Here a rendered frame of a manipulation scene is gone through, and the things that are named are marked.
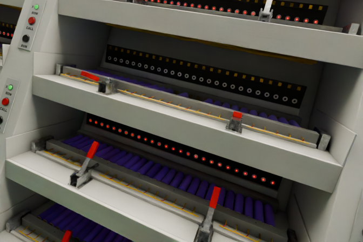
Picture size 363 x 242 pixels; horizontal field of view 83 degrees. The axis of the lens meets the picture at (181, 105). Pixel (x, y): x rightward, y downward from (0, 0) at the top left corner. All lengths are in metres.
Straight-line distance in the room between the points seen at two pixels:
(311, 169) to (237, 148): 0.11
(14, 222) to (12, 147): 0.19
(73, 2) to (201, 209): 0.52
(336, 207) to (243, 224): 0.16
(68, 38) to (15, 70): 0.14
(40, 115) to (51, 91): 0.10
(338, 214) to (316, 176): 0.05
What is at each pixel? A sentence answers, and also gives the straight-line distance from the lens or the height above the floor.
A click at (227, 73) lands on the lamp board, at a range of 0.53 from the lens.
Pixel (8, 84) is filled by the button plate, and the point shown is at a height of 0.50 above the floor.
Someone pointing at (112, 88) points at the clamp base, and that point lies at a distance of 0.45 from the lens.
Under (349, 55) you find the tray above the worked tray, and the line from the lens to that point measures 0.41.
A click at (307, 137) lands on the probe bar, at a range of 0.42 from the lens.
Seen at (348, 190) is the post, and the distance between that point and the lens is 0.39.
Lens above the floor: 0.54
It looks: 2 degrees up
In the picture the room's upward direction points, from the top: 16 degrees clockwise
